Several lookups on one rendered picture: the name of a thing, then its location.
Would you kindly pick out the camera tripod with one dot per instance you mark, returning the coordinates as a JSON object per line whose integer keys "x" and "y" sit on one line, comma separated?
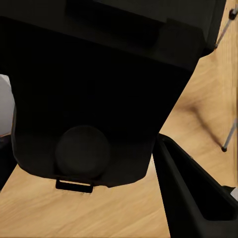
{"x": 232, "y": 14}

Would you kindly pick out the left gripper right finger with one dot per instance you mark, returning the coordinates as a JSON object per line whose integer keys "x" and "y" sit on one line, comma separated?
{"x": 196, "y": 205}

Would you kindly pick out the digital camera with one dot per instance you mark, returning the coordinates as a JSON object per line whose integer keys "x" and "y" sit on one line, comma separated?
{"x": 95, "y": 80}

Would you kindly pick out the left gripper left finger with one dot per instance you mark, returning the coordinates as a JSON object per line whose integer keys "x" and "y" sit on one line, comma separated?
{"x": 7, "y": 160}

